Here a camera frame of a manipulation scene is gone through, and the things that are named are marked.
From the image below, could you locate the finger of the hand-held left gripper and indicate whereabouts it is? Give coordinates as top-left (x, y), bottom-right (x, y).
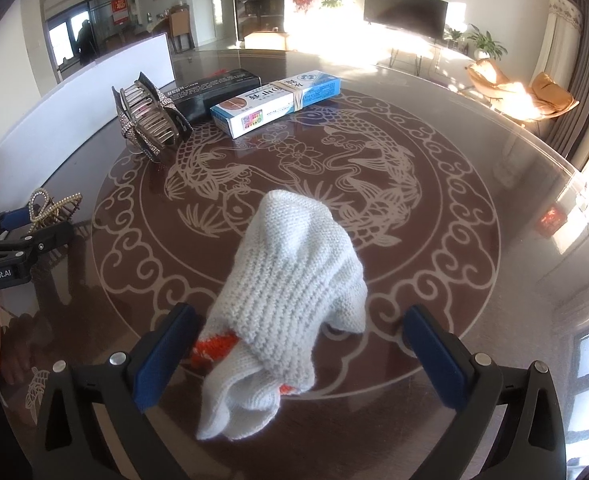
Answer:
top-left (0, 208), bottom-right (35, 238)
top-left (0, 222), bottom-right (74, 261)

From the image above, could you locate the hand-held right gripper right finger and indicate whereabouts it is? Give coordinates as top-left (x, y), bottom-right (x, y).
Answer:
top-left (403, 305), bottom-right (570, 480)

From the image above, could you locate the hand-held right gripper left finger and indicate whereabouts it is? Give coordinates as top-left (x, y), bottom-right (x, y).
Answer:
top-left (33, 302), bottom-right (205, 480)

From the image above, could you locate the gold pearl hair claw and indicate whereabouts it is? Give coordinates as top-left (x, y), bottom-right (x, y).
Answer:
top-left (27, 187), bottom-right (82, 233)

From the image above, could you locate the dark patterned glass desktop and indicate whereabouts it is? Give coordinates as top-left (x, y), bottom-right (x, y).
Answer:
top-left (0, 47), bottom-right (589, 480)

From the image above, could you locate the white board panel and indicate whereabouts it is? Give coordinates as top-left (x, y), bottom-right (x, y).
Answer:
top-left (0, 31), bottom-right (175, 221)

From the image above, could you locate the rhinestone hair claw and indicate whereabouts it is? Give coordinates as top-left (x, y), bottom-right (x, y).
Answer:
top-left (112, 72), bottom-right (194, 163)

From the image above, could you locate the black cardboard box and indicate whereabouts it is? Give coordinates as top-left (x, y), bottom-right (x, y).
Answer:
top-left (167, 71), bottom-right (262, 123)

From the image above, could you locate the small wooden cabinet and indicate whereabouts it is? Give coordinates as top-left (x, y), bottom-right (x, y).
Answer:
top-left (168, 7), bottom-right (192, 51)

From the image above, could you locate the blue white medicine box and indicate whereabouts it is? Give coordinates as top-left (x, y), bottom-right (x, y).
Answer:
top-left (209, 70), bottom-right (341, 140)

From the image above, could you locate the orange lounge chair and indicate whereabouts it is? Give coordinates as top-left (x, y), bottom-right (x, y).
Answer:
top-left (529, 71), bottom-right (580, 121)
top-left (467, 58), bottom-right (525, 111)

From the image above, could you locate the tan rubber band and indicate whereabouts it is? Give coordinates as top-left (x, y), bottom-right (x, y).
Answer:
top-left (274, 79), bottom-right (306, 112)

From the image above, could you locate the grey curtain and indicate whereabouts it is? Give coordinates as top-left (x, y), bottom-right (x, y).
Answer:
top-left (544, 0), bottom-right (589, 171)

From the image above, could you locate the large potted plant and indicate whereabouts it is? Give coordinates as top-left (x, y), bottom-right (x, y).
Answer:
top-left (467, 24), bottom-right (507, 60)

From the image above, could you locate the dark glass display cabinet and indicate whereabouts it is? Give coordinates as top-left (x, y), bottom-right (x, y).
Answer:
top-left (232, 0), bottom-right (285, 43)

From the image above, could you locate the white curtain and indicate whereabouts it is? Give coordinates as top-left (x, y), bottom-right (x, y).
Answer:
top-left (531, 0), bottom-right (584, 106)

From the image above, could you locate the black flat television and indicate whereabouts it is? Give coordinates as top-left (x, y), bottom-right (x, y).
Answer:
top-left (363, 0), bottom-right (449, 43)

